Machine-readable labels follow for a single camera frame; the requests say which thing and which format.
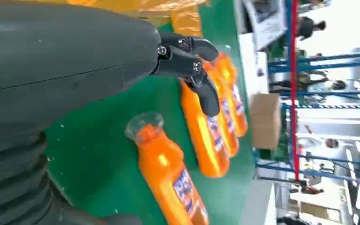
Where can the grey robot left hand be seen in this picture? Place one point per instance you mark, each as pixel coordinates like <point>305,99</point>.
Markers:
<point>59,62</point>

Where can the orange drink bottle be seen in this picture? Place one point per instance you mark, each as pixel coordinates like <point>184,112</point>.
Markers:
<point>164,167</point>
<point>242,124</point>
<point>233,146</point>
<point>204,149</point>

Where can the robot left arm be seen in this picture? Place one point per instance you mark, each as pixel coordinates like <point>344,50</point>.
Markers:
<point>9,186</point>

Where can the printed paper sheet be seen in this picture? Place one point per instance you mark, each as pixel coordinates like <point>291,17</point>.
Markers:
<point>270,31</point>

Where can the brown cardboard box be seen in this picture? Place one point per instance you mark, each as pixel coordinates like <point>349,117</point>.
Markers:
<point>265,121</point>

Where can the red pole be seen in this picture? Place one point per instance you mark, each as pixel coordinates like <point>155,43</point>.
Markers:
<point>294,93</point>

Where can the blue metal rack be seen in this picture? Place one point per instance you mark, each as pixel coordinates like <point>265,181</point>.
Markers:
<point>323,66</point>

